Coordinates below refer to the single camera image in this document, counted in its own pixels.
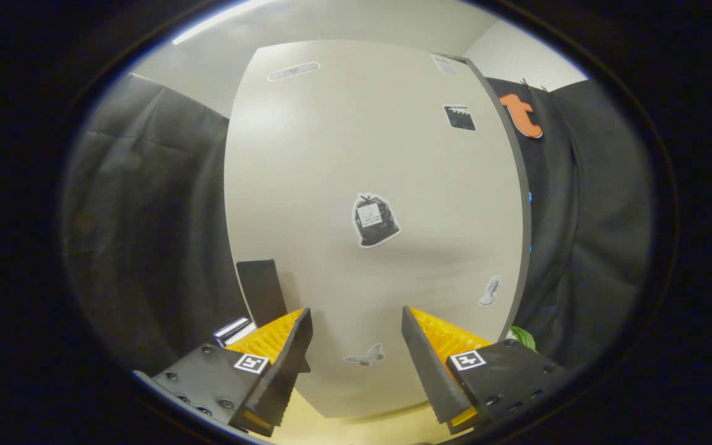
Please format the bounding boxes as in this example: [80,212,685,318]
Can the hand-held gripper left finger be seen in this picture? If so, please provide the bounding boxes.
[133,307,313,438]

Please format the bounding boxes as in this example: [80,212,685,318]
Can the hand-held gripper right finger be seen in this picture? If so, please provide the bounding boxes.
[401,305,570,434]

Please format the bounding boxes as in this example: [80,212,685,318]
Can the grey shoe cabinet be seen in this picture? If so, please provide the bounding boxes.
[449,54,533,341]

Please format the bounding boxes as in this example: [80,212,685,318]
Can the white shoe cabinet door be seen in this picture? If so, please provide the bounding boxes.
[224,40,527,419]

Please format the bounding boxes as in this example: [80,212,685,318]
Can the dark blue book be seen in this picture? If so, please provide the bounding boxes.
[214,317,253,341]

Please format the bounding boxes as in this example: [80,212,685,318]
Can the watermelon slice toy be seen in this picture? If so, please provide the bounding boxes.
[507,326,537,352]

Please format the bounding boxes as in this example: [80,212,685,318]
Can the black backdrop cloth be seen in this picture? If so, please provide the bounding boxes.
[62,73,653,371]

